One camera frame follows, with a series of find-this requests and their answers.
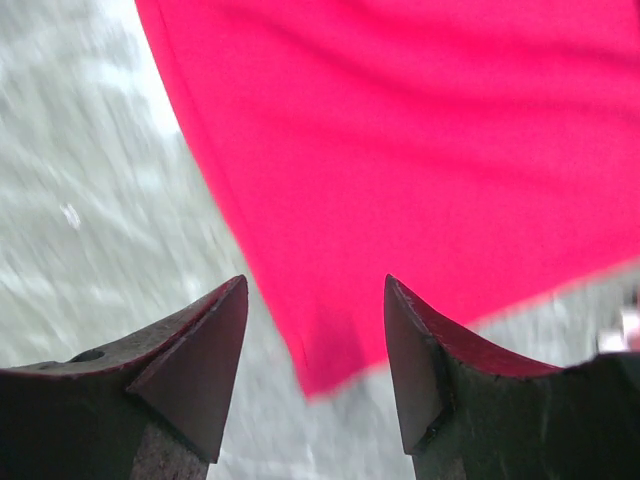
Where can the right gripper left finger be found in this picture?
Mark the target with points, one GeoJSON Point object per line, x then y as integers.
{"type": "Point", "coordinates": [151, 405]}

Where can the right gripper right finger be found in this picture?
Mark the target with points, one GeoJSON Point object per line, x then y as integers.
{"type": "Point", "coordinates": [470, 409]}

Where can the pink t-shirt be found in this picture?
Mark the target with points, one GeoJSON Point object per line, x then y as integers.
{"type": "Point", "coordinates": [485, 153]}

